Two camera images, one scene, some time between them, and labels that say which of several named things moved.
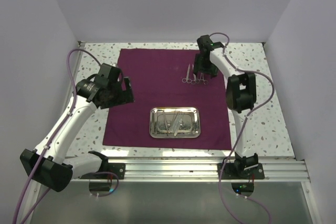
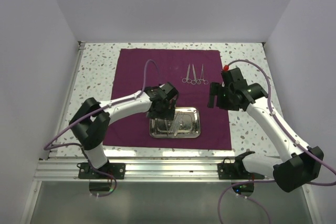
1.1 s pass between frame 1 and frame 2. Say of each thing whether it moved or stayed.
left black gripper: moved
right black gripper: moved
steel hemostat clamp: stayed
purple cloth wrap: stayed
